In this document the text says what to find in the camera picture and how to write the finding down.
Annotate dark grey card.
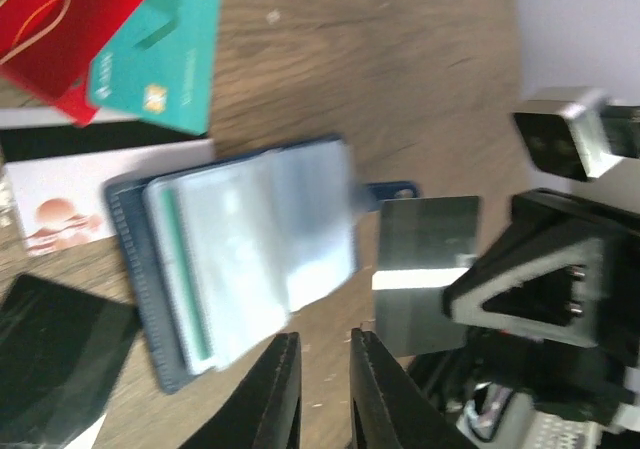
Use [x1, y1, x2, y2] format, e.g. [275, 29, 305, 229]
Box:
[372, 196, 481, 357]

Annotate blue leather card holder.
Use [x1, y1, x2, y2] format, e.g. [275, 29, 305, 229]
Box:
[104, 135, 419, 394]

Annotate black card right pile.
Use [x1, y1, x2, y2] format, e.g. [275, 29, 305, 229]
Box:
[1, 274, 140, 448]

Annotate red card carried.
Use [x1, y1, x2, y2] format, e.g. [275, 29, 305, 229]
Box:
[1, 0, 143, 126]

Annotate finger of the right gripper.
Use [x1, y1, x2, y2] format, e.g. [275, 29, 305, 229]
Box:
[442, 189, 639, 366]

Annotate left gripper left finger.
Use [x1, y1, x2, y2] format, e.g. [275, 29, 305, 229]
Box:
[181, 332, 302, 449]

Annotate teal card upper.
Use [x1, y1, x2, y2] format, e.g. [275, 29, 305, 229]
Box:
[87, 0, 222, 136]

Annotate white card with red dot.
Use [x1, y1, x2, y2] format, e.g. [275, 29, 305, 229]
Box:
[1, 107, 214, 256]

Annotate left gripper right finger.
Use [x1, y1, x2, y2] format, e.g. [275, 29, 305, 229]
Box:
[349, 328, 474, 449]

